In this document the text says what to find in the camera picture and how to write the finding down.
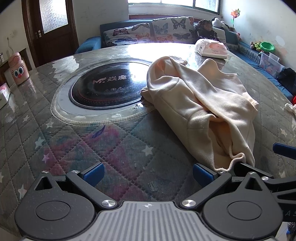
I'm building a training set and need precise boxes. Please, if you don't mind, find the green plastic bowl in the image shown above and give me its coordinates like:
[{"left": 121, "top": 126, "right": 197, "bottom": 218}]
[{"left": 260, "top": 42, "right": 275, "bottom": 53}]

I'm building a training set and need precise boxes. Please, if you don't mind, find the clear plastic storage box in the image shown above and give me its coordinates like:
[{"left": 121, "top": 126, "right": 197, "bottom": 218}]
[{"left": 259, "top": 52, "right": 285, "bottom": 78}]

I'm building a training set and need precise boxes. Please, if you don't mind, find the right butterfly cushion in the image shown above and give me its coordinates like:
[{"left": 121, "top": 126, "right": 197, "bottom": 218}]
[{"left": 152, "top": 16, "right": 195, "bottom": 44}]

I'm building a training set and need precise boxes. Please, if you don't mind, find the black round induction cooktop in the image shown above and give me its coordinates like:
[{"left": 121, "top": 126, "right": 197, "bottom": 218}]
[{"left": 69, "top": 59, "right": 151, "bottom": 109}]

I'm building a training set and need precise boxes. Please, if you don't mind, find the dark clothed doll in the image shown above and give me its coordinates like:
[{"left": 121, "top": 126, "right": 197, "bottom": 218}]
[{"left": 195, "top": 20, "right": 220, "bottom": 41}]

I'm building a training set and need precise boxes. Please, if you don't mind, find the butterfly cushion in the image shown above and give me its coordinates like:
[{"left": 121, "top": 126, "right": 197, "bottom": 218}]
[
  {"left": 103, "top": 23, "right": 152, "bottom": 47},
  {"left": 152, "top": 16, "right": 195, "bottom": 44}
]

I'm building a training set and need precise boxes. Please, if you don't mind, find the black bag on sofa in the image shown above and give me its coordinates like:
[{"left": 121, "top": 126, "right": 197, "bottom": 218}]
[{"left": 277, "top": 68, "right": 296, "bottom": 96}]

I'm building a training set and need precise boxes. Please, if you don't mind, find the pink cartoon face bottle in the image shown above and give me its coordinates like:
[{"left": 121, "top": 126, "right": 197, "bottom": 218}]
[{"left": 9, "top": 52, "right": 30, "bottom": 85}]

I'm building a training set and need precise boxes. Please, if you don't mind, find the blue sofa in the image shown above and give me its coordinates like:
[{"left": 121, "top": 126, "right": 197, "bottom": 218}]
[{"left": 74, "top": 16, "right": 296, "bottom": 102}]

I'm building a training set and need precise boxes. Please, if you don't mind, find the left butterfly cushion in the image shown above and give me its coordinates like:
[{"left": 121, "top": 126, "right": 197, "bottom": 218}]
[{"left": 103, "top": 23, "right": 152, "bottom": 47}]

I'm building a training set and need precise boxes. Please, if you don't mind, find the cream beige sweatshirt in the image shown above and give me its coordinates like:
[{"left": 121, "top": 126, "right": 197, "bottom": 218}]
[{"left": 141, "top": 56, "right": 259, "bottom": 172}]

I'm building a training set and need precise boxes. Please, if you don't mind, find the brown wooden door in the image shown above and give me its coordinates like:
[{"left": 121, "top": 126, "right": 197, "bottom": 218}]
[{"left": 22, "top": 0, "right": 78, "bottom": 67}]

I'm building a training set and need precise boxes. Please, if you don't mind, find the window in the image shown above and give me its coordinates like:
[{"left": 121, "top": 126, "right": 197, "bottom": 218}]
[{"left": 128, "top": 0, "right": 221, "bottom": 13}]

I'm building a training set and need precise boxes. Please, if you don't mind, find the pink white small cloth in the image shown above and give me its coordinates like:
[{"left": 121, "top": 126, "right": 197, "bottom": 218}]
[{"left": 283, "top": 103, "right": 296, "bottom": 118}]

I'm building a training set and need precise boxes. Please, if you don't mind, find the pink white tissue pack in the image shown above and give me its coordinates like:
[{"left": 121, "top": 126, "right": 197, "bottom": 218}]
[{"left": 195, "top": 39, "right": 228, "bottom": 59}]

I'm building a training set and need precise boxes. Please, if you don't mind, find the white box at table edge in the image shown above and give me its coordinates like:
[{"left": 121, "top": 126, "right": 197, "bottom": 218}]
[{"left": 0, "top": 83, "right": 11, "bottom": 109}]

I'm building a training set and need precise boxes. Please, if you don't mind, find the white plush toy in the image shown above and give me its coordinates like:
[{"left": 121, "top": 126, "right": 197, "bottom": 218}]
[{"left": 212, "top": 18, "right": 229, "bottom": 30}]

